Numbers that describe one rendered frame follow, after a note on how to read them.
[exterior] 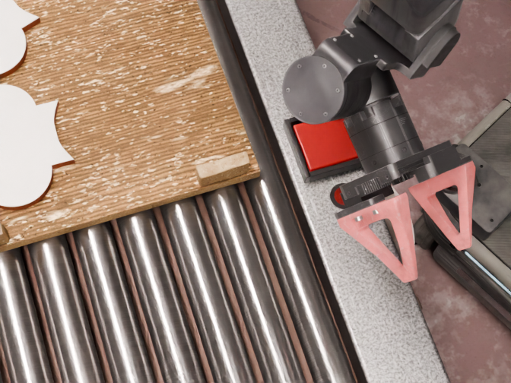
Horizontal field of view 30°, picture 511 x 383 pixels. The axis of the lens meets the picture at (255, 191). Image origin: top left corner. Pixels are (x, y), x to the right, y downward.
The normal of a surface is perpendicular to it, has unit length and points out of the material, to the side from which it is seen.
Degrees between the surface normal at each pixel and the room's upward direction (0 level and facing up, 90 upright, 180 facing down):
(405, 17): 97
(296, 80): 47
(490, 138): 0
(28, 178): 0
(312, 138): 0
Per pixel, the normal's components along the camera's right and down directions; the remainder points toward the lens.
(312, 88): -0.49, 0.18
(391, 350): 0.06, -0.39
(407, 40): -0.71, 0.68
